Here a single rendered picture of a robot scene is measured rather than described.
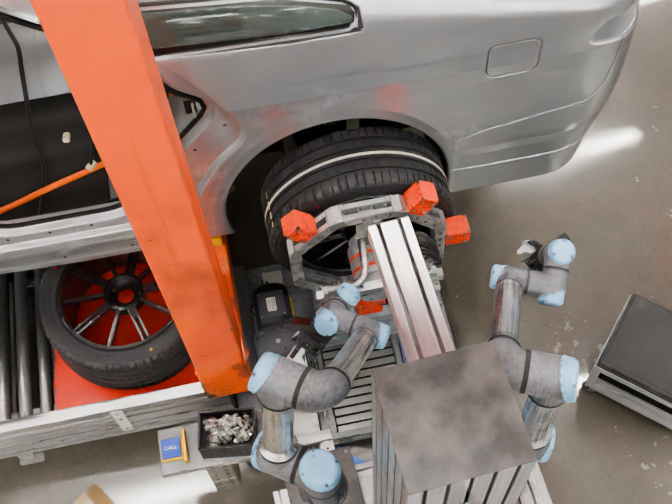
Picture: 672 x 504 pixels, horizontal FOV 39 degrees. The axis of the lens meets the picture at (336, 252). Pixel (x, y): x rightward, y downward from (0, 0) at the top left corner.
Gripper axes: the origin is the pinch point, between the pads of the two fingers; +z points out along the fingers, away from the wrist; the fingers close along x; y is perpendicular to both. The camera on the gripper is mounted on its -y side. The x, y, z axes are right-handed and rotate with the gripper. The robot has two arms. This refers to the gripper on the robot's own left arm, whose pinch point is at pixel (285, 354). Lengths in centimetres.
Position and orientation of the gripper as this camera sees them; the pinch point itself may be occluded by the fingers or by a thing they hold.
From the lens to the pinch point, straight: 311.8
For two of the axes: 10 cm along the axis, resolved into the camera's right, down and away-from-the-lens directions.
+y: 8.1, 5.5, 1.8
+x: 1.9, -5.4, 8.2
